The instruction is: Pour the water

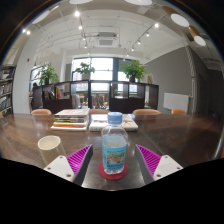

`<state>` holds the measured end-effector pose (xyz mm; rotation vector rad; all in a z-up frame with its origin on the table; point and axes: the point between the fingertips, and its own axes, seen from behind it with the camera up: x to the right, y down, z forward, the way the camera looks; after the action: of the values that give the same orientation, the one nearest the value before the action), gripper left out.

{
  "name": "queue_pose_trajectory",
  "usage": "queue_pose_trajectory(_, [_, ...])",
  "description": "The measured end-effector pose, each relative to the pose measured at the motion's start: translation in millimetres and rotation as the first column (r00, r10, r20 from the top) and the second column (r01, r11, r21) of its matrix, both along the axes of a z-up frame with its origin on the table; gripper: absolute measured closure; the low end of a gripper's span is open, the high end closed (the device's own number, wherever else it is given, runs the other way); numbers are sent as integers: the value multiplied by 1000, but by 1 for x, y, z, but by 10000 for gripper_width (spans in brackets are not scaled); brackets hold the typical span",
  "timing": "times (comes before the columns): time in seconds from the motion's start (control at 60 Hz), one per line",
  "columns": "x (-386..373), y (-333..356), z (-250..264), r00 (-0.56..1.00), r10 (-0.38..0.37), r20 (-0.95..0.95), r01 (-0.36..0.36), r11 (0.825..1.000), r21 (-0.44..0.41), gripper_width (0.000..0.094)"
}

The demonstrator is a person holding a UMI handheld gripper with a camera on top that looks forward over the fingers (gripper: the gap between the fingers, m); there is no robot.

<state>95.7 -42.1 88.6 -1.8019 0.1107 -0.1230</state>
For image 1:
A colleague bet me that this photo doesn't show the ceiling track spotlights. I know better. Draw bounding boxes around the ceiling track spotlights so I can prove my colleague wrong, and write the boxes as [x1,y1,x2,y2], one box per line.
[21,9,161,52]

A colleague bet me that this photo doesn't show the round white pendant lights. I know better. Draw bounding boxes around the round white pendant lights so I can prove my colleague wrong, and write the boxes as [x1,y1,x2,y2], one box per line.
[31,0,208,47]

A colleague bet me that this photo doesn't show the stack of books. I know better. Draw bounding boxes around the stack of books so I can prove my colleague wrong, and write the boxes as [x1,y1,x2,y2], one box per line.
[50,108,91,132]

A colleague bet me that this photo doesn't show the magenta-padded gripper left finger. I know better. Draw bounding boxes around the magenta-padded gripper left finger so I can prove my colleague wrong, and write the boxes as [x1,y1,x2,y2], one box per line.
[43,144,94,187]

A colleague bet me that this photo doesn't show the tall bookshelf with books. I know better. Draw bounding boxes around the tall bookshelf with books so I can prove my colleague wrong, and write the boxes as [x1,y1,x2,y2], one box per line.
[0,64,17,118]

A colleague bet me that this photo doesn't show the clear water bottle blue cap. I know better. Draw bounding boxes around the clear water bottle blue cap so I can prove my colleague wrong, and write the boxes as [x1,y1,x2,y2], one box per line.
[101,111,129,175]

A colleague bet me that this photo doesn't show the ceiling air conditioner unit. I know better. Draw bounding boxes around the ceiling air conditioner unit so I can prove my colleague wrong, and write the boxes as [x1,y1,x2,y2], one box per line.
[95,32,119,48]

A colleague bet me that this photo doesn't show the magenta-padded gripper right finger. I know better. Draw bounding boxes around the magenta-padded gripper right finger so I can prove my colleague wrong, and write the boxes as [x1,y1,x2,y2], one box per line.
[134,144,184,185]

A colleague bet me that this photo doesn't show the potted green plant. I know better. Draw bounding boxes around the potted green plant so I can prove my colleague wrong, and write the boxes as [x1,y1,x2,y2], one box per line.
[39,63,60,86]
[120,59,148,84]
[73,62,96,81]

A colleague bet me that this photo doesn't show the white board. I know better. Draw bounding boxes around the white board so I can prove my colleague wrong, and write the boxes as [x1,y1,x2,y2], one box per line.
[162,92,190,114]

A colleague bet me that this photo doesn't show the flat white magazine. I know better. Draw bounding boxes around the flat white magazine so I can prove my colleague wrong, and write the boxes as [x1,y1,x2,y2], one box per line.
[88,113,139,132]

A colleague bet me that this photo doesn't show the low dark shelf unit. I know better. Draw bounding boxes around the low dark shelf unit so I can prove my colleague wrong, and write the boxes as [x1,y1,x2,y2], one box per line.
[31,79,160,115]

